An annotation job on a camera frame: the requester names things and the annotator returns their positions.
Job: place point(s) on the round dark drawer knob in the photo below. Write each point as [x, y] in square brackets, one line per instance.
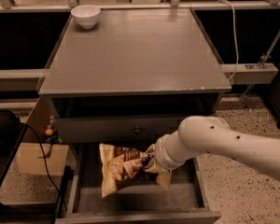
[137, 130]

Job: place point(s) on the brown chip bag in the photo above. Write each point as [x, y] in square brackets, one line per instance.
[123, 166]

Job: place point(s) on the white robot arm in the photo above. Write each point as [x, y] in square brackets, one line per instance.
[198, 135]

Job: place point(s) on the cardboard box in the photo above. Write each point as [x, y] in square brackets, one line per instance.
[33, 159]

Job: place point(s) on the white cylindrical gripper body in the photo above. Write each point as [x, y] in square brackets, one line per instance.
[160, 151]

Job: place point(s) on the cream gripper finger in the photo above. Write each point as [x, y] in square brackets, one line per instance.
[154, 168]
[151, 150]

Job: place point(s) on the grey wooden drawer cabinet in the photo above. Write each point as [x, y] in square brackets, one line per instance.
[113, 107]

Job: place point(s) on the small colourful figurine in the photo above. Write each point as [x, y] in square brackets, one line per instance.
[51, 134]

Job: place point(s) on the open grey middle drawer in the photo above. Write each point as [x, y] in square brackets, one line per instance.
[141, 203]

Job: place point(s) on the metal railing frame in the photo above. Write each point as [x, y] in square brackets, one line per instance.
[252, 73]

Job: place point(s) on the white ceramic bowl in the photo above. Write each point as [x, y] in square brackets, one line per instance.
[86, 16]

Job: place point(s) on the closed grey top drawer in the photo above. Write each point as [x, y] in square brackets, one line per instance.
[116, 129]

